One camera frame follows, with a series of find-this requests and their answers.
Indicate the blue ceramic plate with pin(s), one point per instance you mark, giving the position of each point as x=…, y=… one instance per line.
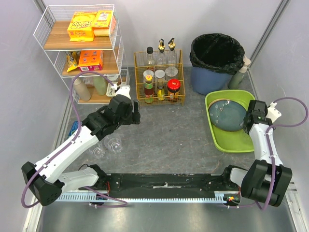
x=227, y=115

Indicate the yellow wire basket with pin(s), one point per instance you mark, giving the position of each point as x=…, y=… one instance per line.
x=140, y=80

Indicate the blue trash bin black bag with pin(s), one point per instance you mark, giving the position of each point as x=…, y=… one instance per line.
x=214, y=57

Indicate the grey green pump bottle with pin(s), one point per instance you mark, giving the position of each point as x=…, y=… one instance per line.
x=237, y=78

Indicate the yellow candy bag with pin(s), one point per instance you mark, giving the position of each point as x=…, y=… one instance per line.
x=71, y=58

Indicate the red lid sauce jar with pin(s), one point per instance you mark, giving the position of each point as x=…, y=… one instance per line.
x=173, y=87

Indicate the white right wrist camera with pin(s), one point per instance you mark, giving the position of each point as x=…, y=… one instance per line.
x=272, y=113

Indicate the blue green sponge pack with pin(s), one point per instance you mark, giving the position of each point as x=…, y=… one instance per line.
x=73, y=128

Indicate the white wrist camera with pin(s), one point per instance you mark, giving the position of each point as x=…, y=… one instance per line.
x=272, y=113
x=121, y=90

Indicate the glass oil bottle gold spout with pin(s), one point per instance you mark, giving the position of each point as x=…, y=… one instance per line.
x=172, y=59

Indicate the white lid spice jar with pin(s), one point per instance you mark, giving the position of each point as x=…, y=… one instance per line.
x=148, y=72

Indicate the beige squeeze bottle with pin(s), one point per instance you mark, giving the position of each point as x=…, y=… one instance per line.
x=81, y=89

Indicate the beige round plate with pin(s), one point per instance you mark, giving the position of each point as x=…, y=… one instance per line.
x=217, y=106

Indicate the yellow sponge pack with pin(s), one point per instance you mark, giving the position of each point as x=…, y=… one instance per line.
x=102, y=22

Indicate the tall clear jar silver lid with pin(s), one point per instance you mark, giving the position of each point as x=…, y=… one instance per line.
x=171, y=73

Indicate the small yellow spice bottle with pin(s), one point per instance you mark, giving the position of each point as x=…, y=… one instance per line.
x=160, y=92

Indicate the dark soy sauce bottle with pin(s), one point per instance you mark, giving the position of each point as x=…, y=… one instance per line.
x=149, y=61

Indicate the silver lid spice jar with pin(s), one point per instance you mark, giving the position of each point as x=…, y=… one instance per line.
x=159, y=76

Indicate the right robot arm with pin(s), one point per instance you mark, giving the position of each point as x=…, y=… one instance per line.
x=267, y=179

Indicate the pale green bottle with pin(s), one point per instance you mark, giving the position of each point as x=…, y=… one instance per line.
x=100, y=85

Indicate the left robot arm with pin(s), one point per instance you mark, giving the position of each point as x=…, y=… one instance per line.
x=46, y=178

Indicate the yellow snack box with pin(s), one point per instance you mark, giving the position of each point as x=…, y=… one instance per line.
x=80, y=27

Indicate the chobani yogurt tub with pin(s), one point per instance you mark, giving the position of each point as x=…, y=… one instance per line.
x=110, y=91

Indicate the white wire shelf rack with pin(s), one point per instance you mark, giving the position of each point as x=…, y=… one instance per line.
x=51, y=33

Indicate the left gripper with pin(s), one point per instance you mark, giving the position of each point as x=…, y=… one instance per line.
x=132, y=113

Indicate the yellow cap sauce bottle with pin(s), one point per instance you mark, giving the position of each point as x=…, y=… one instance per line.
x=149, y=89

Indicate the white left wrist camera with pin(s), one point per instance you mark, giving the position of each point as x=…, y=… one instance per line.
x=121, y=90

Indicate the white lid container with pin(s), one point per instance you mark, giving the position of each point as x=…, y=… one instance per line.
x=112, y=78

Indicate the clear plastic cup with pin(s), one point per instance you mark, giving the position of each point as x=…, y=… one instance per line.
x=113, y=143
x=97, y=150

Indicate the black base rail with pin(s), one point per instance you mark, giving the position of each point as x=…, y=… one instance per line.
x=165, y=186

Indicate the orange cardboard box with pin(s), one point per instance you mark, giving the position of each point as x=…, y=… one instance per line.
x=90, y=60

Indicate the green plastic tray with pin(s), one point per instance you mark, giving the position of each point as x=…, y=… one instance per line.
x=230, y=142

